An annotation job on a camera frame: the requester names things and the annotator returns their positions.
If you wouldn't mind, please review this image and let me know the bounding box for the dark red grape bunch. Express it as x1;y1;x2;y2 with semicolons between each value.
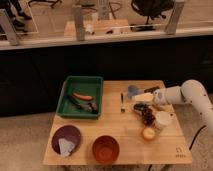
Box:
142;108;155;126

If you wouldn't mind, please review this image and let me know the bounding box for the small metal cup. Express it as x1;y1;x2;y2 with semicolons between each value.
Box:
133;103;147;114

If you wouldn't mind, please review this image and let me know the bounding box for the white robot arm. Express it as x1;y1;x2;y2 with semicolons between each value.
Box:
132;79;213;135

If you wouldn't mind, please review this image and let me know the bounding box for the black rectangular remote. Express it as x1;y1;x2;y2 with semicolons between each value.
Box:
144;86;160;93

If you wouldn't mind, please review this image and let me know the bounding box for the blue sponge block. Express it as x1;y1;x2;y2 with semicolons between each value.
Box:
127;85;144;99

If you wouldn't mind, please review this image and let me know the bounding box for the metal spoon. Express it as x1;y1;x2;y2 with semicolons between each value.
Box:
121;93;125;113

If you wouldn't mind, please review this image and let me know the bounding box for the wooden table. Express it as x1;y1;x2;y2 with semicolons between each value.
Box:
43;81;192;165

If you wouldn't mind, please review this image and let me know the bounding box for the dark tool in tray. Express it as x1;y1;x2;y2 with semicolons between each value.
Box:
68;96;98;113

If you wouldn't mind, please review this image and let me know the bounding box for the orange carrot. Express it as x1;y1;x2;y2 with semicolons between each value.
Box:
73;93;93;101

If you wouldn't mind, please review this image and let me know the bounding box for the green plastic tray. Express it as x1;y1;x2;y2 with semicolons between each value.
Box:
56;76;103;119

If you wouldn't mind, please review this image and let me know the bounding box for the brown orange bowl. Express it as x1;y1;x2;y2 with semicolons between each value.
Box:
92;135;120;164

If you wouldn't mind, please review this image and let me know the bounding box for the black office chair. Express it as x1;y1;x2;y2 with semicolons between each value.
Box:
131;0;174;23

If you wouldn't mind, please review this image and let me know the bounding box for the grey folded cloth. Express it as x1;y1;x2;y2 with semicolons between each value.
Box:
58;138;75;157

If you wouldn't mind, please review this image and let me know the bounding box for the black power cable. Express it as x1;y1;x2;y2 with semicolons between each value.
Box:
188;123;209;151

